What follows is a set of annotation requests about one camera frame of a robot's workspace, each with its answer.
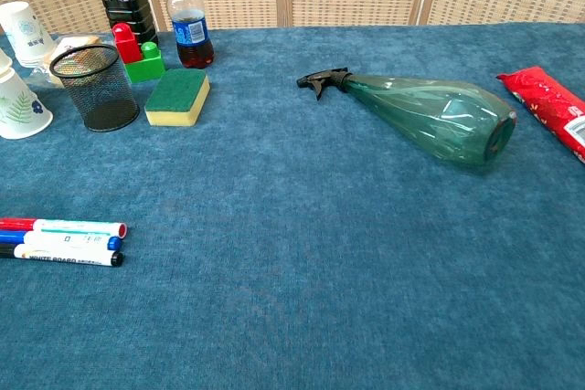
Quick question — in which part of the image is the green spray bottle black nozzle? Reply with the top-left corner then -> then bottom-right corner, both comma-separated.
295,67 -> 518,175

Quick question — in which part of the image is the small cola bottle blue cap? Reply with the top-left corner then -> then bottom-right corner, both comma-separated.
165,0 -> 216,70

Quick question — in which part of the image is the blue tablecloth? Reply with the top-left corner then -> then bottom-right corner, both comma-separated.
0,22 -> 585,390

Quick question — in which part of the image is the green yellow sponge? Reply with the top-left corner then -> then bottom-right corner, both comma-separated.
144,68 -> 212,128

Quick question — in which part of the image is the green toy block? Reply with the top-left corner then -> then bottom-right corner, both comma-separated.
123,41 -> 166,85

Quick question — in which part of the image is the black mesh pen holder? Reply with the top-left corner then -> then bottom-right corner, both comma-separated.
48,43 -> 141,132

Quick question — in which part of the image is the red toy block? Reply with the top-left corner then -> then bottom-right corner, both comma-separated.
112,22 -> 144,65

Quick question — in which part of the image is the red whiteboard marker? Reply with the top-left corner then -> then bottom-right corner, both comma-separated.
0,217 -> 129,239

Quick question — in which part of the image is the blue whiteboard marker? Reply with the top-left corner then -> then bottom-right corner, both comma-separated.
0,229 -> 123,252

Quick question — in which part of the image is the black whiteboard marker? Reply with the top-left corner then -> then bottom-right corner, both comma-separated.
0,243 -> 125,268

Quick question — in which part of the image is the wrapped sandwich bread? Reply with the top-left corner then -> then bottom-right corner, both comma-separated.
27,34 -> 102,90

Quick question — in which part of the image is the red snack package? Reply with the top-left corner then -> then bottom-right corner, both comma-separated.
496,65 -> 585,165

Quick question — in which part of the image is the white paper cup blue logo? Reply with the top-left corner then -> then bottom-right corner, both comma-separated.
0,0 -> 59,69

